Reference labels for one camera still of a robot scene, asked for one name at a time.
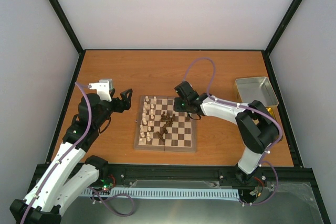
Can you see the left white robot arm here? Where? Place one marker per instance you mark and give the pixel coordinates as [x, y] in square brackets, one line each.
[57, 189]

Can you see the dark chess piece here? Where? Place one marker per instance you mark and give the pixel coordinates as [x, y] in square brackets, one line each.
[187, 118]

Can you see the pile of dark chess pieces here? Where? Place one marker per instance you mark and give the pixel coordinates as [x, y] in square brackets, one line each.
[168, 122]

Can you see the gold tin box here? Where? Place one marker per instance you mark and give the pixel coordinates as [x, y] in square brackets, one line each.
[271, 112]

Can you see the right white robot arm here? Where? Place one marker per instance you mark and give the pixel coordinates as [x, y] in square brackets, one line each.
[258, 129]

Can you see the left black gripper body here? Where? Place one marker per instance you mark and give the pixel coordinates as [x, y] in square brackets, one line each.
[119, 107]

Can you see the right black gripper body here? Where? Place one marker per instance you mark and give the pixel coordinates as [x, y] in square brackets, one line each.
[181, 107]

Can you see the silver tin lid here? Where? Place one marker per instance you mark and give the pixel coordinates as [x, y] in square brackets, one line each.
[247, 90]

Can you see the light blue cable duct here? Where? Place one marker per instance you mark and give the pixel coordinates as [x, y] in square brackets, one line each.
[174, 193]

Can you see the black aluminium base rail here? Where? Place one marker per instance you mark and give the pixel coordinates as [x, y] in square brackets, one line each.
[225, 175]

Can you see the wooden folding chess board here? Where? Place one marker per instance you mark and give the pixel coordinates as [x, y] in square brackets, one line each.
[181, 137]

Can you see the row of white chess pieces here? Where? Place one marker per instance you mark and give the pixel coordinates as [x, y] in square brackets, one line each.
[147, 126]

